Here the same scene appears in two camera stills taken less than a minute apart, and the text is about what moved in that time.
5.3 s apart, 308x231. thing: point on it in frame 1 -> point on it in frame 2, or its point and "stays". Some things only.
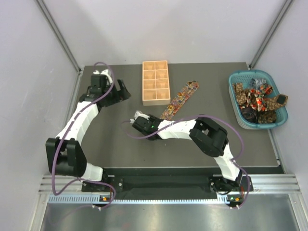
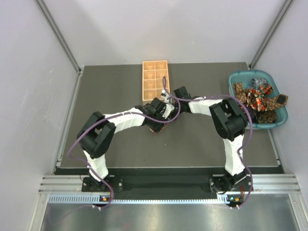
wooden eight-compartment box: x=155 y=83 stays
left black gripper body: x=113 y=97 -> x=155 y=125
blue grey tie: x=256 y=83 stays
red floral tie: x=256 y=97 stays
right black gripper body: x=149 y=138 -> x=181 y=110
